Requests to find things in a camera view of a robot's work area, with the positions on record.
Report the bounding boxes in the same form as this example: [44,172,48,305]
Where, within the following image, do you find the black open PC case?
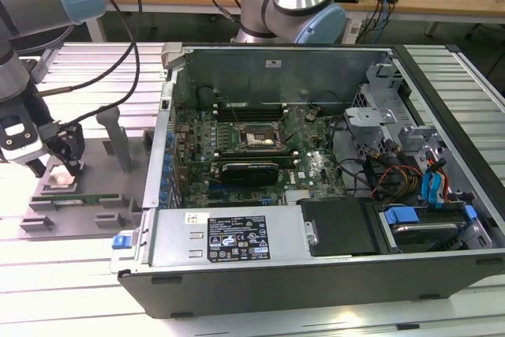
[110,42,505,320]

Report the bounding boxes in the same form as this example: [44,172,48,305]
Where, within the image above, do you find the green motherboard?
[169,103,348,208]

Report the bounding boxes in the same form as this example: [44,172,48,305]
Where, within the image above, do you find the green RAM stick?
[31,193,122,206]

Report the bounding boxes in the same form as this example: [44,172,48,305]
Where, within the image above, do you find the silver CPU chip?
[46,169,76,189]

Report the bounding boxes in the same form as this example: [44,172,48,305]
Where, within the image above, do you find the blue flat data wire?
[420,159,449,208]

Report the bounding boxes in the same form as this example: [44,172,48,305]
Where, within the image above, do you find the silver metal drive cage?
[342,62,451,156]

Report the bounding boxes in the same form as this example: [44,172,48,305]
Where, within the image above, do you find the blue hanging cables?
[366,0,394,44]

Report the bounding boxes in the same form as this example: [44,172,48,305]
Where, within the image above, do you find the blue disk carrier tab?
[384,206,419,226]

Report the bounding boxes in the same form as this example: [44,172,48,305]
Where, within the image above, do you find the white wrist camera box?
[0,114,43,164]

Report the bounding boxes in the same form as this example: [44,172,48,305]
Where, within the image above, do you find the red yellow wire bundle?
[374,167,423,196]

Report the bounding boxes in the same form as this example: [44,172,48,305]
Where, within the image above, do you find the silver power supply unit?
[149,204,312,267]

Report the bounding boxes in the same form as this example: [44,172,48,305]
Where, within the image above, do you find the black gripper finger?
[49,122,86,177]
[27,158,47,178]

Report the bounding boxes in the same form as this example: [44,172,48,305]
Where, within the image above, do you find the black graphics card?
[219,161,279,187]

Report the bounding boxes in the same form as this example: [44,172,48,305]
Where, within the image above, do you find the black plastic shroud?
[297,197,382,257]

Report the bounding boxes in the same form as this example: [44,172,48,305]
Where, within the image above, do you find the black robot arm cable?
[33,0,143,143]

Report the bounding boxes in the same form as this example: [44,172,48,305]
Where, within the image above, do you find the grey parts rack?
[19,106,155,240]

